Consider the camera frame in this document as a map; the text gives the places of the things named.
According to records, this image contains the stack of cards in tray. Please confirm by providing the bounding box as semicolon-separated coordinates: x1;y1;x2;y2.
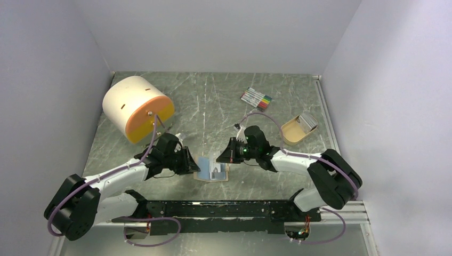
297;113;318;131

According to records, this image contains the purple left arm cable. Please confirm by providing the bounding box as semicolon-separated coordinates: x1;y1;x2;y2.
47;113;167;237

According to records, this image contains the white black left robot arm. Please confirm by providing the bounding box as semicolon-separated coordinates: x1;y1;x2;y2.
43;133;200;241

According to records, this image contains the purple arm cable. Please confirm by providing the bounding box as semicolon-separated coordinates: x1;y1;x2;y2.
47;113;167;237
233;112;361;198

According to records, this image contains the pack of coloured marker pens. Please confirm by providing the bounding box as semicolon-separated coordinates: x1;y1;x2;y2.
240;87;272;111

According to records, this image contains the beige oval plastic tray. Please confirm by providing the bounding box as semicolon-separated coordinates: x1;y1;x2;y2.
281;115;318;146

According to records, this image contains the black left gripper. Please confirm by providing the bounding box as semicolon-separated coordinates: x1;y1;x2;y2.
163;146;200;175

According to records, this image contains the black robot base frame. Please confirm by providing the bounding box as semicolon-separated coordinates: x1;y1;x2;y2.
130;199;321;235

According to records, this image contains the round pink yellow drawer box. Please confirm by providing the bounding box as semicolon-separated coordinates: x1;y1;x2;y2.
102;76;175;144

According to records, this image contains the aluminium table edge rail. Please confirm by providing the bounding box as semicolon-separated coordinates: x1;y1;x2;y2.
312;75;379;255

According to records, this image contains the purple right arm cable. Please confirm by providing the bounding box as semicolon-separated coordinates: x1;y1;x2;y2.
233;112;361;198

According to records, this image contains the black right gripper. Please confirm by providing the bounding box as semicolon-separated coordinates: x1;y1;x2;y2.
216;137;259;164

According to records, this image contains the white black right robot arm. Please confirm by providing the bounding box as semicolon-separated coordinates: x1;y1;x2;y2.
216;124;362;221

